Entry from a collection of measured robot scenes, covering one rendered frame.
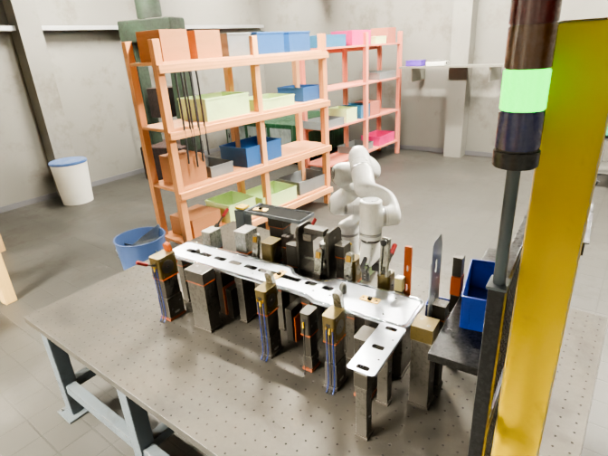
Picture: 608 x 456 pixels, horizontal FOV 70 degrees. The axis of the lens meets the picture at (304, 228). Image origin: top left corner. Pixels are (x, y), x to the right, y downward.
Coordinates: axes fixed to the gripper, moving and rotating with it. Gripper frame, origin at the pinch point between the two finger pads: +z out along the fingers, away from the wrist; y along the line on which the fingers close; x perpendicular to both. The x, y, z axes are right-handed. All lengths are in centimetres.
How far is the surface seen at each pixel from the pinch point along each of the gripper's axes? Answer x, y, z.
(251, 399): -31, 45, 42
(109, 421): -122, 58, 89
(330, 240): -27.8, -16.5, -2.7
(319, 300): -18.3, 10.4, 12.3
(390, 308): 9.5, 1.8, 12.4
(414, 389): 25.7, 16.5, 34.7
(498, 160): 54, 67, -67
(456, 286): 30.6, -13.4, 4.6
